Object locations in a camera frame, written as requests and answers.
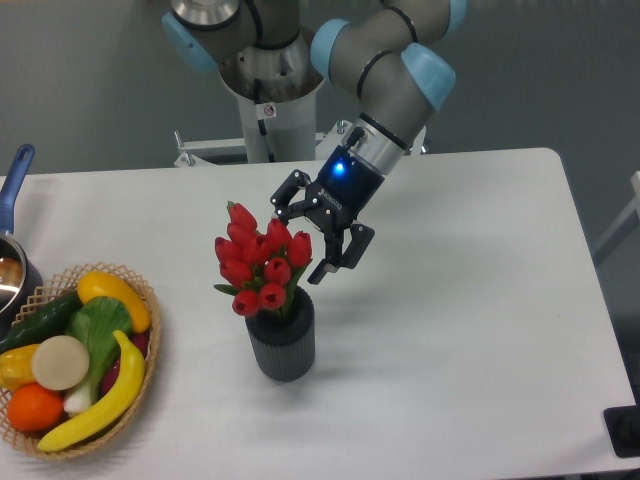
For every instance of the purple red vegetable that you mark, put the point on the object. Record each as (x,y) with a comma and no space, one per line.
(141,341)

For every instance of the woven wicker basket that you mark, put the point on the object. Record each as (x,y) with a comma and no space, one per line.
(58,285)

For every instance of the yellow squash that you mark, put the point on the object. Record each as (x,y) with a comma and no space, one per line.
(98,283)

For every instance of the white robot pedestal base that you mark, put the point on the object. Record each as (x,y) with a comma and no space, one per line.
(285,131)

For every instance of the green bok choy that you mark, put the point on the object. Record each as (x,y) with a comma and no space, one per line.
(93,325)

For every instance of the orange fruit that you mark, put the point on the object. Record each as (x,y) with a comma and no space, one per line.
(34,408)

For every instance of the yellow bell pepper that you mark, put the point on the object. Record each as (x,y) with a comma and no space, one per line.
(16,370)

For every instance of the red tulip bouquet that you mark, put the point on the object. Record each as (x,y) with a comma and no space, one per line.
(261,270)

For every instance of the green cucumber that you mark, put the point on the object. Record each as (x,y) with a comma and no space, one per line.
(47,321)

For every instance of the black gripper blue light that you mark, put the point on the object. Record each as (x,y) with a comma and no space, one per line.
(342,188)

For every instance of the white frame at right edge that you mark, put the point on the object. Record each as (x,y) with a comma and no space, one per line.
(620,228)

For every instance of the blue handled saucepan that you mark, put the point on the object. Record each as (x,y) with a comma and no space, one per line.
(19,277)

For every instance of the beige round disc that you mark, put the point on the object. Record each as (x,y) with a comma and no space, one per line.
(60,362)

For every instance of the dark grey ribbed vase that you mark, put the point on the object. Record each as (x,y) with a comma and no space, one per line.
(285,351)

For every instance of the black device at table edge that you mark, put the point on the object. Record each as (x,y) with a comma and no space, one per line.
(623,428)

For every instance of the yellow banana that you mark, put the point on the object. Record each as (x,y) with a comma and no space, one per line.
(105,411)

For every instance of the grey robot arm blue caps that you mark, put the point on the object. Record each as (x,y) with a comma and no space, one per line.
(274,67)

